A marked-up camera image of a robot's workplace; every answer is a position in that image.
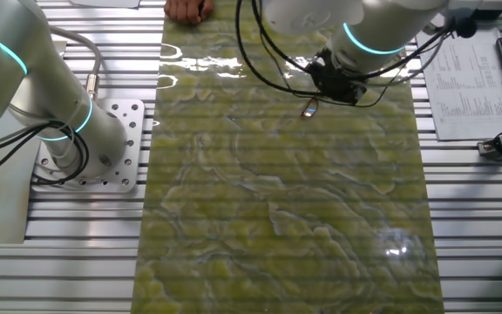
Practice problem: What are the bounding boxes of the printed table paper sheet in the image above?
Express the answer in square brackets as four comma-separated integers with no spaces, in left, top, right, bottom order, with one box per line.
[415,28,502,141]

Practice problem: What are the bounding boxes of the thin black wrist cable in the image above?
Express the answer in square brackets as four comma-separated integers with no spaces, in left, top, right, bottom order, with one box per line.
[250,0,326,75]

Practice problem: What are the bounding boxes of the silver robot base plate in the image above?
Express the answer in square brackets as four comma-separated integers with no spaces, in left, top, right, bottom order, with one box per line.
[30,98,146,195]

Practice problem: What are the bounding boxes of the thick grey base cable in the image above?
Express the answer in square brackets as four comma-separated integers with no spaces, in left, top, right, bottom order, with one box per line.
[44,24,103,101]

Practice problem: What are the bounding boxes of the thick black wrist cable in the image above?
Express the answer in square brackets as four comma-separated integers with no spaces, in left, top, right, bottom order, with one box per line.
[234,0,452,108]

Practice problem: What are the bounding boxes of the green marble pattern mat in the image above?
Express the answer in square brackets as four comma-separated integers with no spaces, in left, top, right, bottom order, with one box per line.
[131,0,446,314]

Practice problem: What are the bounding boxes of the red frame glasses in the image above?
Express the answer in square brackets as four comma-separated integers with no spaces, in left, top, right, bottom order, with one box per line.
[299,96,321,119]

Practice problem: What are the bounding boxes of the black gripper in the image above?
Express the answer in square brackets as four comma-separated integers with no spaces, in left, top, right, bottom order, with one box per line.
[306,48,369,106]

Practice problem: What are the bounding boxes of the person's hand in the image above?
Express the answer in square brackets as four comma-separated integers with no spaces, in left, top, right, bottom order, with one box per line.
[163,0,215,26]

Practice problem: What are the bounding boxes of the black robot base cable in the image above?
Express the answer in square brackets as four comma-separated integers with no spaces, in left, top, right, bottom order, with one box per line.
[0,119,91,184]

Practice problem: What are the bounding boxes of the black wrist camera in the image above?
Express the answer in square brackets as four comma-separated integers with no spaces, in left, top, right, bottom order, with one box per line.
[451,16,479,39]

